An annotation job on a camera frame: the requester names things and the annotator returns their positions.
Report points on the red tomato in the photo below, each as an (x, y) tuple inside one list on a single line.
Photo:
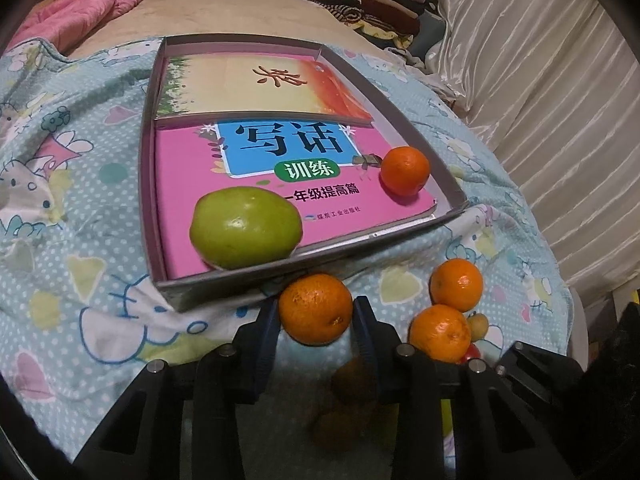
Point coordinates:
[(471, 353)]

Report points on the small brown fruit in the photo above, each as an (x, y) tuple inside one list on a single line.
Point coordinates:
[(352, 380), (340, 422)]

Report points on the beige bed sheet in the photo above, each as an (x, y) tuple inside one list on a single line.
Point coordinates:
[(225, 10)]

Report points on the blue cat print blanket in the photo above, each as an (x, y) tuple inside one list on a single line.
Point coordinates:
[(75, 210)]

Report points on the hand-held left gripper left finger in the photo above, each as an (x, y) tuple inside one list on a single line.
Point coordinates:
[(270, 332)]

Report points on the orange tangerine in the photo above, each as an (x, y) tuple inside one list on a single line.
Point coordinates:
[(440, 332), (315, 307), (456, 285), (405, 170)]

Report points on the pink book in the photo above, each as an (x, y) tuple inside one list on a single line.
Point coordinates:
[(190, 170)]

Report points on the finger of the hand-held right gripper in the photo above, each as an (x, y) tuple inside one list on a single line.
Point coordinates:
[(545, 375)]

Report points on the crumpled patterned cloth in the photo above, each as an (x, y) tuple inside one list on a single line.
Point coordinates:
[(425, 62)]

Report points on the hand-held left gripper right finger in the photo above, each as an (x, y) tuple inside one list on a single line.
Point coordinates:
[(362, 332)]

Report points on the small yellow fruit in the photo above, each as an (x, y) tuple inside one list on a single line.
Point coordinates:
[(479, 326)]

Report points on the grey cardboard box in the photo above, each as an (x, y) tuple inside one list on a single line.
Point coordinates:
[(220, 287)]

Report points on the pile of folded clothes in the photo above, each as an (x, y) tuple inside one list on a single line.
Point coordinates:
[(370, 0)]

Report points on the white satin curtain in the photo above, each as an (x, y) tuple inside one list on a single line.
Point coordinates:
[(525, 85)]

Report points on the pink quilt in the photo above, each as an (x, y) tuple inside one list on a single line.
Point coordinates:
[(75, 10)]

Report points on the green apple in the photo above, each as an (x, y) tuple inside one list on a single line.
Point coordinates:
[(240, 227)]

